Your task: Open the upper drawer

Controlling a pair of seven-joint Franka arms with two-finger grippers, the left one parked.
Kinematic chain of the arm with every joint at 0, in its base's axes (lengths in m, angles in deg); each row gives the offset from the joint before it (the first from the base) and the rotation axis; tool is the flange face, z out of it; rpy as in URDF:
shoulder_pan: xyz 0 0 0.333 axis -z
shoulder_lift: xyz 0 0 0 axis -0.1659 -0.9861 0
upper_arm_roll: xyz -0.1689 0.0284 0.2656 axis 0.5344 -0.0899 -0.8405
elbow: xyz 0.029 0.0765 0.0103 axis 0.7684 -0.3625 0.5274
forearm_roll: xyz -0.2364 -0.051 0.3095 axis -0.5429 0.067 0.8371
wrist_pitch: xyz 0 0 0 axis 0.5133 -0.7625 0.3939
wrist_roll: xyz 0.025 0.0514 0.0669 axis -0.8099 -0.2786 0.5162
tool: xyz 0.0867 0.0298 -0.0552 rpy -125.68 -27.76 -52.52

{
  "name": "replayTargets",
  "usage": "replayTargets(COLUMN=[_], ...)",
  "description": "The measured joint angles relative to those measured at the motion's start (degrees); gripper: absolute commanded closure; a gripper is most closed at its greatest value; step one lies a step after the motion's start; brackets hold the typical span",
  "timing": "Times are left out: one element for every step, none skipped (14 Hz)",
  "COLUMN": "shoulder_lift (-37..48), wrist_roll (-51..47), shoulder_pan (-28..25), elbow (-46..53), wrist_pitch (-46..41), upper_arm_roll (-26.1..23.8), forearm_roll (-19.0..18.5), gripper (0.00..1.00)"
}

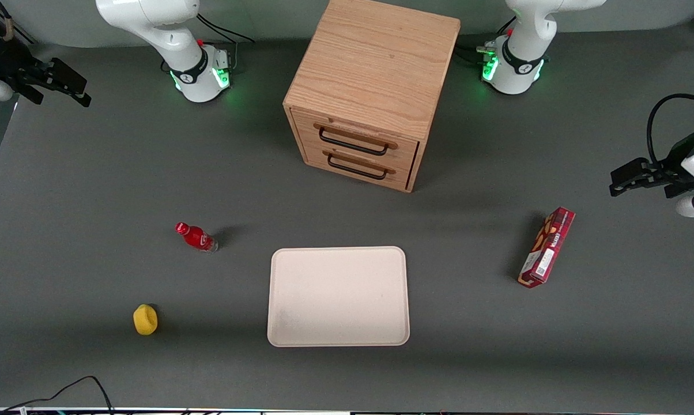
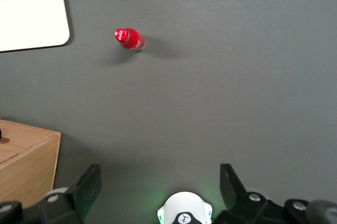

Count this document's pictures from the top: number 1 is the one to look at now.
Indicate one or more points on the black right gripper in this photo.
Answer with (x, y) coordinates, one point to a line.
(7, 60)

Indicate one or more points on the beige rectangular tray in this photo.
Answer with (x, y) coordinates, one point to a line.
(338, 297)

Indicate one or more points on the red cookie box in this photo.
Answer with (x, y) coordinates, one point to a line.
(547, 248)

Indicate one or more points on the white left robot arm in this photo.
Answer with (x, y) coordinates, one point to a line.
(525, 57)

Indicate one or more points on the wooden drawer cabinet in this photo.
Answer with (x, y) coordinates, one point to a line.
(376, 63)

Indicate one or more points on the yellow sponge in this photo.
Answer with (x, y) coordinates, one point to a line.
(145, 320)

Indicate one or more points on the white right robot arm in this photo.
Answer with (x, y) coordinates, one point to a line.
(174, 40)

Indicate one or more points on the red plastic bottle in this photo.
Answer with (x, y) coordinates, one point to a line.
(196, 236)

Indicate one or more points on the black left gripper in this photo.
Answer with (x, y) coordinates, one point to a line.
(674, 155)

